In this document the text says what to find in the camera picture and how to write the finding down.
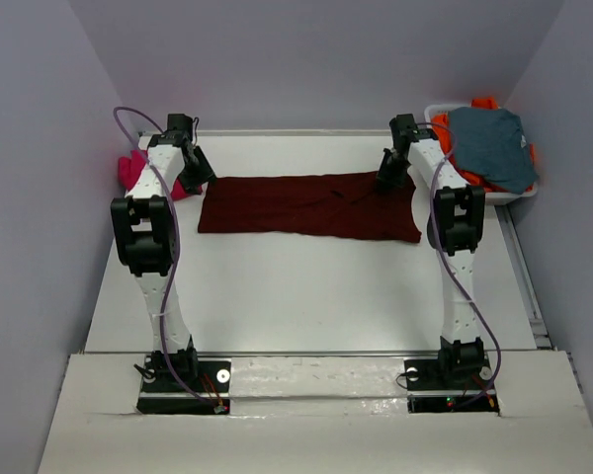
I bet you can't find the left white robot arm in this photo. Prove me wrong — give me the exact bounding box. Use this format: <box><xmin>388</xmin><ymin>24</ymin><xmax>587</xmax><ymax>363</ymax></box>
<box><xmin>111</xmin><ymin>131</ymin><xmax>215</xmax><ymax>393</ymax></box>

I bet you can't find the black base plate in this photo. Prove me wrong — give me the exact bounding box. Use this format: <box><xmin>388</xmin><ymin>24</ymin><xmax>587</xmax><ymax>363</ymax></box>
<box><xmin>396</xmin><ymin>358</ymin><xmax>500</xmax><ymax>414</ymax></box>
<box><xmin>134</xmin><ymin>357</ymin><xmax>232</xmax><ymax>416</ymax></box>

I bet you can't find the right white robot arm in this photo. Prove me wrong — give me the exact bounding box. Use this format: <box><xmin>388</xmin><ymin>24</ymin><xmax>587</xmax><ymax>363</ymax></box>
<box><xmin>377</xmin><ymin>125</ymin><xmax>487</xmax><ymax>392</ymax></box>

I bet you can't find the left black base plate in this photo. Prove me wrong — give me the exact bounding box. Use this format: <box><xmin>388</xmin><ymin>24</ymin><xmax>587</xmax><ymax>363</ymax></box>
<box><xmin>134</xmin><ymin>357</ymin><xmax>232</xmax><ymax>416</ymax></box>

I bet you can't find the dark red t shirt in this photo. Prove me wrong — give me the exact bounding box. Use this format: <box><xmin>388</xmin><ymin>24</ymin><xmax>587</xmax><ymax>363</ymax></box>
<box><xmin>198</xmin><ymin>172</ymin><xmax>422</xmax><ymax>244</ymax></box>

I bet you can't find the teal blue t shirt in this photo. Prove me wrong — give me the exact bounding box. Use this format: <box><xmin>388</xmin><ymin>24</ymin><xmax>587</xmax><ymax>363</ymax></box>
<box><xmin>448</xmin><ymin>107</ymin><xmax>538</xmax><ymax>195</ymax></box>

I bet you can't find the white laundry basket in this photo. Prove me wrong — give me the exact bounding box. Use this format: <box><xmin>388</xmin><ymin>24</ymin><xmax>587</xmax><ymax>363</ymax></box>
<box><xmin>424</xmin><ymin>103</ymin><xmax>539</xmax><ymax>206</ymax></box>

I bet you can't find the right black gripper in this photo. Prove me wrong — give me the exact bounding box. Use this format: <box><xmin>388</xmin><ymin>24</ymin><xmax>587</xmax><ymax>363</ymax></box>
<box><xmin>376</xmin><ymin>147</ymin><xmax>411</xmax><ymax>194</ymax></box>

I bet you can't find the orange t shirt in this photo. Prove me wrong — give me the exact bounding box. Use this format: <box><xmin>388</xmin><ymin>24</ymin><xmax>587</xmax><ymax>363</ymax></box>
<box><xmin>430</xmin><ymin>96</ymin><xmax>537</xmax><ymax>192</ymax></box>

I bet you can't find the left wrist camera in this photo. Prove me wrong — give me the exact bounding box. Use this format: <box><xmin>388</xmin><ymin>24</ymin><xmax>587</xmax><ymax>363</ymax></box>
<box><xmin>166</xmin><ymin>114</ymin><xmax>200</xmax><ymax>143</ymax></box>

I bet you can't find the folded pink t shirt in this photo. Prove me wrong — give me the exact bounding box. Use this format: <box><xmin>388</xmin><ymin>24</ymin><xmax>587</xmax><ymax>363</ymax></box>
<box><xmin>117</xmin><ymin>150</ymin><xmax>203</xmax><ymax>201</ymax></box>

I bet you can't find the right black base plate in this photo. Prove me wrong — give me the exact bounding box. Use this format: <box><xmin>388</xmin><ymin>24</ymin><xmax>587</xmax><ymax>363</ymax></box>
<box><xmin>396</xmin><ymin>358</ymin><xmax>500</xmax><ymax>414</ymax></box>

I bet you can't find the aluminium rail right side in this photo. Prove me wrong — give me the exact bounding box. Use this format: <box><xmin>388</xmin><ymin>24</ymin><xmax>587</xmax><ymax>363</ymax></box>
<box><xmin>495</xmin><ymin>205</ymin><xmax>555</xmax><ymax>351</ymax></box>

